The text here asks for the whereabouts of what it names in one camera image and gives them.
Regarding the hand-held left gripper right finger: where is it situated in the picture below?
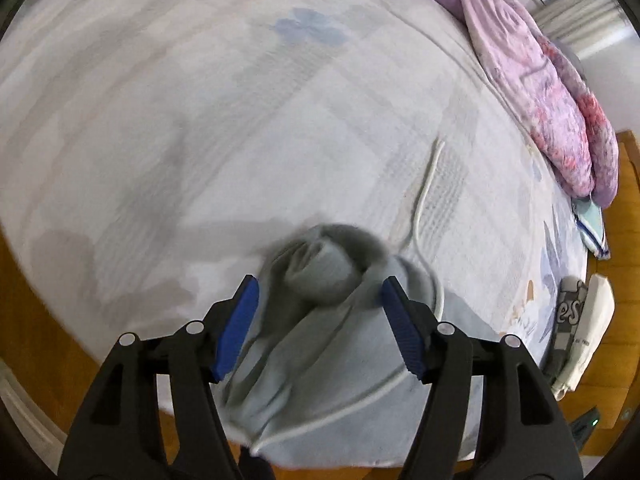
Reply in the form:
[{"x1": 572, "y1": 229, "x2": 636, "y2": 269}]
[{"x1": 381, "y1": 275, "x2": 583, "y2": 480}]

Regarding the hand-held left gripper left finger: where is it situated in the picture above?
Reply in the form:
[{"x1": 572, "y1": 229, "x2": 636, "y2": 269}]
[{"x1": 57, "y1": 274, "x2": 261, "y2": 480}]

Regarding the grey zip hoodie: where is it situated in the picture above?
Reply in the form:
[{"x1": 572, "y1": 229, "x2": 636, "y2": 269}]
[{"x1": 220, "y1": 139, "x2": 503, "y2": 466}]

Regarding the white folded garment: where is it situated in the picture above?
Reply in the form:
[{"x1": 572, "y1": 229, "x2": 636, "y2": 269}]
[{"x1": 550, "y1": 274, "x2": 616, "y2": 401}]

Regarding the checkered grey folded garment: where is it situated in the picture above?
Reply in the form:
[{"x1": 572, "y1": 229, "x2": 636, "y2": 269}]
[{"x1": 542, "y1": 276, "x2": 593, "y2": 386}]

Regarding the wooden bed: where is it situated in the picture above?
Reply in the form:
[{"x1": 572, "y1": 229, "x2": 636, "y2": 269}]
[{"x1": 550, "y1": 129, "x2": 640, "y2": 456}]

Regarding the light blue folded cloth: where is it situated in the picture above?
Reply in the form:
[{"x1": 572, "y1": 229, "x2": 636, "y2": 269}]
[{"x1": 572, "y1": 195, "x2": 611, "y2": 260}]

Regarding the leaf print bedsheet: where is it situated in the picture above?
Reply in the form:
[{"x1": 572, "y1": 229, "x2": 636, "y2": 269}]
[{"x1": 0, "y1": 0, "x2": 588, "y2": 466}]

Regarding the purple floral quilt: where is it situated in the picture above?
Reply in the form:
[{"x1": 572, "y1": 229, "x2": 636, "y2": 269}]
[{"x1": 375, "y1": 0, "x2": 621, "y2": 208}]

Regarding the striped grey curtain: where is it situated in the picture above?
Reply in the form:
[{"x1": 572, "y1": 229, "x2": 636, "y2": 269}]
[{"x1": 530, "y1": 0, "x2": 640, "y2": 61}]

